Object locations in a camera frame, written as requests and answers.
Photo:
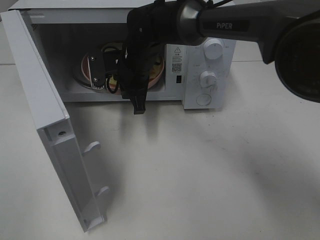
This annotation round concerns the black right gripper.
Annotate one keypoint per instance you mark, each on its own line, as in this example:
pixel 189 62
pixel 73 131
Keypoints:
pixel 133 68

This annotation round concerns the pink round plate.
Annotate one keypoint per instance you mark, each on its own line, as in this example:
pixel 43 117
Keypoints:
pixel 155 73

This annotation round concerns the round white door button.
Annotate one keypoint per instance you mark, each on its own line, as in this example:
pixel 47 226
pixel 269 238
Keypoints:
pixel 203 99

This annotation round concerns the white timer knob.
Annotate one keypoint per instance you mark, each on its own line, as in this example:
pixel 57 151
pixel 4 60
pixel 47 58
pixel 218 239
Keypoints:
pixel 208 79

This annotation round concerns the white microwave door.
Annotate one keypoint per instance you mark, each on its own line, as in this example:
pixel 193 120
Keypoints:
pixel 52 120

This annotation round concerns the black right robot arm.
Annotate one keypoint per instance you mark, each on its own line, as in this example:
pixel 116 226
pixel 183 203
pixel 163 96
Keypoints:
pixel 287 33

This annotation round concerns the warning label sticker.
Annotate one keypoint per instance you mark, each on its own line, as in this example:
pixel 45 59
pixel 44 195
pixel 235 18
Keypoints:
pixel 178 55

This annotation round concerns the white microwave oven body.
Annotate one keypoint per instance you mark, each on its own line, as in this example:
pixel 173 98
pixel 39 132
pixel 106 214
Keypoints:
pixel 56 42

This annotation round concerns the upper white power knob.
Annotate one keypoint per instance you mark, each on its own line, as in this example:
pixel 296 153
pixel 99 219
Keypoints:
pixel 213 48

